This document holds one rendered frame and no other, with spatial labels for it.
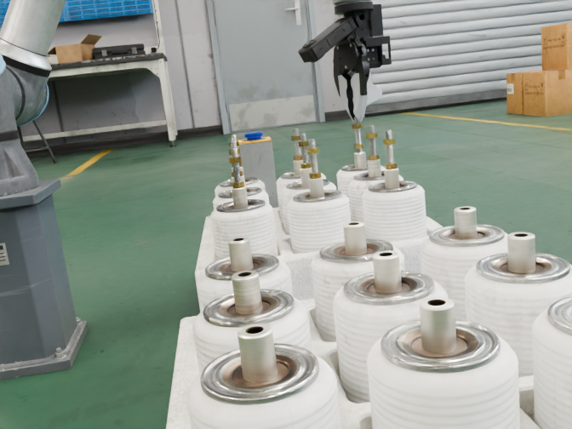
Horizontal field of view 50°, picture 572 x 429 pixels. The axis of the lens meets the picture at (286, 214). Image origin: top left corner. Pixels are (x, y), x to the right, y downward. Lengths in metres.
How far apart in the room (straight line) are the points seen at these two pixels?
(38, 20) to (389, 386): 0.98
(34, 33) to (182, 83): 4.76
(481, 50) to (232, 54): 2.45
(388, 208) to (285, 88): 5.11
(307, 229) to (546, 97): 3.73
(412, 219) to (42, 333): 0.63
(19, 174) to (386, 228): 0.60
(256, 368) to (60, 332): 0.77
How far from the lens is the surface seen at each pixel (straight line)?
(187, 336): 0.66
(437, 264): 0.64
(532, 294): 0.52
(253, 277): 0.49
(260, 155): 1.30
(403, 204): 0.92
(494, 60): 6.59
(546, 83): 4.54
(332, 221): 0.91
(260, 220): 0.90
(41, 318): 1.11
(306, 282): 0.89
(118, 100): 5.98
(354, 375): 0.52
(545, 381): 0.46
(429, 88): 6.32
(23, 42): 1.22
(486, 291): 0.53
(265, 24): 6.00
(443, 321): 0.40
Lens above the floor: 0.43
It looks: 12 degrees down
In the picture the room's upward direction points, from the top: 6 degrees counter-clockwise
